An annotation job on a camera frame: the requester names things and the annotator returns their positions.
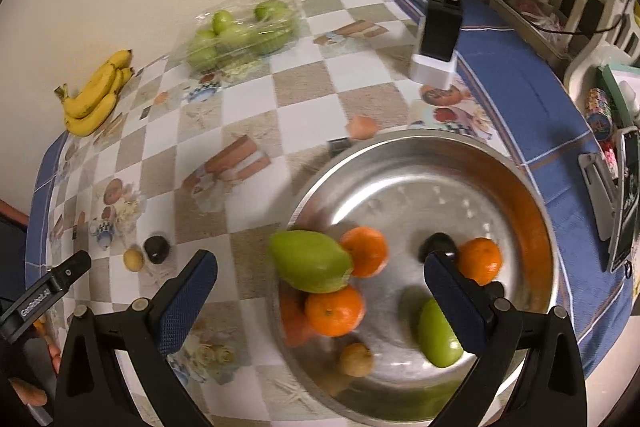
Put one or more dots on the silver metal bowl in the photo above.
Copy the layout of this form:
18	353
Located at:
409	185

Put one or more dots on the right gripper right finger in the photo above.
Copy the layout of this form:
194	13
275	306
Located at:
550	389

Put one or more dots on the white charger block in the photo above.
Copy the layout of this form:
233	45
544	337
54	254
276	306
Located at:
431	71

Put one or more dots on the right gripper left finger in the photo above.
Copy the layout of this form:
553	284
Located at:
92	390

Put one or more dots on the large green mango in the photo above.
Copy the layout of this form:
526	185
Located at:
310	261

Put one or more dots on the black power adapter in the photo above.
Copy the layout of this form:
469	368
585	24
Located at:
441	29

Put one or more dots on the green fruit in bowl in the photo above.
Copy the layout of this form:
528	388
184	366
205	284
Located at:
436	338

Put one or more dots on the dark plum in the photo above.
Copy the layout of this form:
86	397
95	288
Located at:
156	248
438	242

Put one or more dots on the small yellow fruit in bowl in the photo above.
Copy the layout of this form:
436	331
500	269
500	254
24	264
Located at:
356	360

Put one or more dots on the tangerine in bowl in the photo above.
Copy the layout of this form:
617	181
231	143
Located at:
479	260

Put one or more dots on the orange tangerine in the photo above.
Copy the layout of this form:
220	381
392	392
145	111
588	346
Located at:
368	249
335	314

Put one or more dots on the small yellow-brown fruit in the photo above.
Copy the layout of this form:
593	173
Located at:
133	260

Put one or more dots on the patterned checkered tablecloth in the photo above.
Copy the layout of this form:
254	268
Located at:
212	164

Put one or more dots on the clear plastic fruit container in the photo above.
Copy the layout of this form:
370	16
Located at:
236	33

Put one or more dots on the yellow banana bunch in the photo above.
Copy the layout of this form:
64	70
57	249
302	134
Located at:
89	108

